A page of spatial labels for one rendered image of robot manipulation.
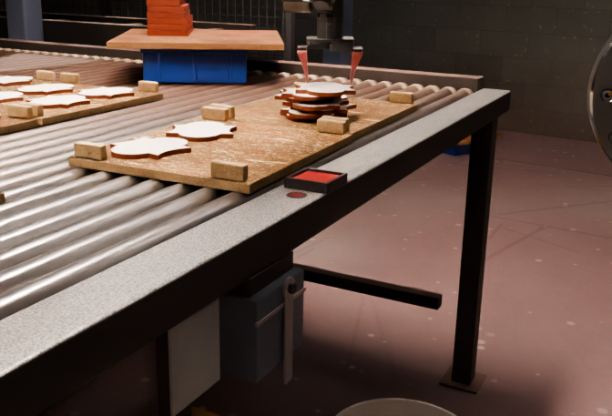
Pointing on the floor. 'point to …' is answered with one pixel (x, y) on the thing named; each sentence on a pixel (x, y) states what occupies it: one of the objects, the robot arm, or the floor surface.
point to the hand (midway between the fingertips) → (329, 79)
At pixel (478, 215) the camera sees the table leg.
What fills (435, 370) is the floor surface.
